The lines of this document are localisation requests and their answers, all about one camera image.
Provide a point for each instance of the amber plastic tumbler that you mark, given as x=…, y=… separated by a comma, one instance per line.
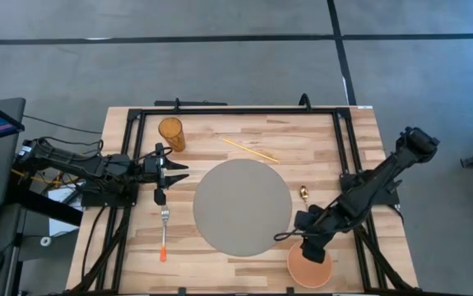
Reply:
x=172, y=133

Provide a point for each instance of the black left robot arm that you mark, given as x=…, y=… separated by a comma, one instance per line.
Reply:
x=80, y=162

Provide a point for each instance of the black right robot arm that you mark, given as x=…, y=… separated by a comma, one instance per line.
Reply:
x=376, y=185

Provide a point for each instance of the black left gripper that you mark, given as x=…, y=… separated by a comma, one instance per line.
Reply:
x=154, y=168

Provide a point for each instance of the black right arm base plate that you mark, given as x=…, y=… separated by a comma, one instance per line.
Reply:
x=388, y=198

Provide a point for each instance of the black aluminium table frame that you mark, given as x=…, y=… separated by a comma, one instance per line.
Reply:
x=240, y=111

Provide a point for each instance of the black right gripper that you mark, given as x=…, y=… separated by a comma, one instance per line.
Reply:
x=314, y=224

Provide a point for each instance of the orange bowl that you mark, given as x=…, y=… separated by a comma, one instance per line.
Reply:
x=308, y=273

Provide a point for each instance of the white tape roll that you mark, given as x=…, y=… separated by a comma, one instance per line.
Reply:
x=45, y=241

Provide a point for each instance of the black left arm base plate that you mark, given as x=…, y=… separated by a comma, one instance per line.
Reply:
x=108, y=199

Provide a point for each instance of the yellow straw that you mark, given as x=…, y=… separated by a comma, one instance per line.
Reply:
x=250, y=150

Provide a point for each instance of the round grey placemat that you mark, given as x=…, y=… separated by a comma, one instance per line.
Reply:
x=240, y=205

